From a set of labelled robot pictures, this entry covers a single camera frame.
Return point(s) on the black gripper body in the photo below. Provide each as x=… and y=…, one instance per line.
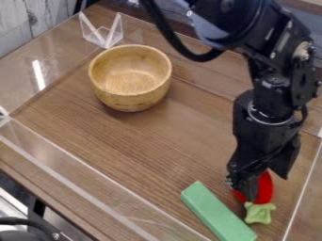
x=260, y=135

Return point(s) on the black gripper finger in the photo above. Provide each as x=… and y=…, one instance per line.
x=246, y=184
x=283, y=160

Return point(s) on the red plush strawberry green stem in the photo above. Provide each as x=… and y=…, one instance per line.
x=258, y=210

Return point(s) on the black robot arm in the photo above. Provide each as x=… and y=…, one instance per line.
x=270, y=111

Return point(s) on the green rectangular block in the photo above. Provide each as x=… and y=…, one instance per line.
x=217, y=218

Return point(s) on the wooden bowl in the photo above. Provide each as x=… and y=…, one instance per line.
x=131, y=77

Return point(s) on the clear acrylic front panel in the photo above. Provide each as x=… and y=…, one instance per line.
x=108, y=211

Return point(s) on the clear acrylic corner bracket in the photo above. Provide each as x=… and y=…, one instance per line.
x=103, y=37

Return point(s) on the black device with cable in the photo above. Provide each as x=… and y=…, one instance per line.
x=29, y=230

